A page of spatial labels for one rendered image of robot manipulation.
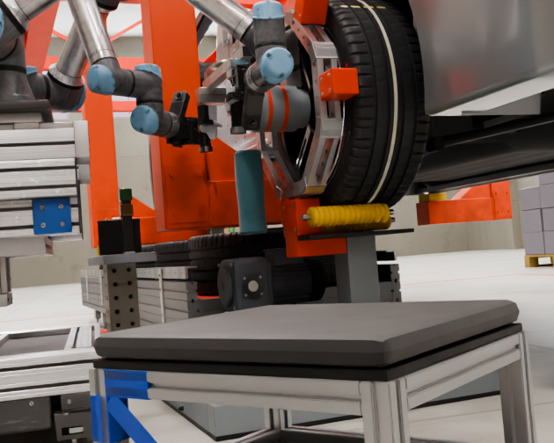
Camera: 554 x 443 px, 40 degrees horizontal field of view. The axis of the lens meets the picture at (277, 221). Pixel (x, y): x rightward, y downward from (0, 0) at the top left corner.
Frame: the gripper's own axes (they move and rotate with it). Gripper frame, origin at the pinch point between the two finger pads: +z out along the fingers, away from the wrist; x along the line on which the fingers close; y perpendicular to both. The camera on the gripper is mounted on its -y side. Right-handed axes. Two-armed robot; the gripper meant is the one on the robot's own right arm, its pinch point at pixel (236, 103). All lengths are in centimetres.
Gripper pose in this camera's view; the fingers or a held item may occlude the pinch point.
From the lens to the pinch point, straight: 211.1
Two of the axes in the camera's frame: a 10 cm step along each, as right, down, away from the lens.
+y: -0.8, -10.0, 0.4
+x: -9.4, 0.6, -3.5
